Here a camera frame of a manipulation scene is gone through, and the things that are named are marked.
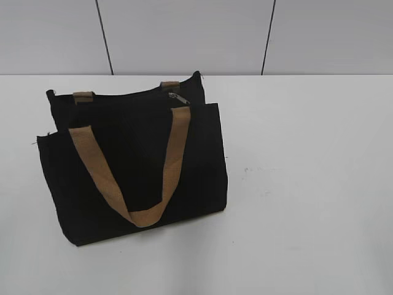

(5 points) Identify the silver metal zipper pull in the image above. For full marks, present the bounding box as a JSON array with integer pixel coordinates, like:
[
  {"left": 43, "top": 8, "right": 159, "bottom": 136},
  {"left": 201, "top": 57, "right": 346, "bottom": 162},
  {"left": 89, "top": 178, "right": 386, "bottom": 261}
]
[{"left": 168, "top": 92, "right": 191, "bottom": 105}]

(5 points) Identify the black canvas tote bag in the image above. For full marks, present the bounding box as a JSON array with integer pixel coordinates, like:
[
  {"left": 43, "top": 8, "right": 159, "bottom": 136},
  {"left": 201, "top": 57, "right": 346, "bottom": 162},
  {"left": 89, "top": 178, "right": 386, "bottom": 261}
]
[{"left": 37, "top": 71, "right": 228, "bottom": 246}]

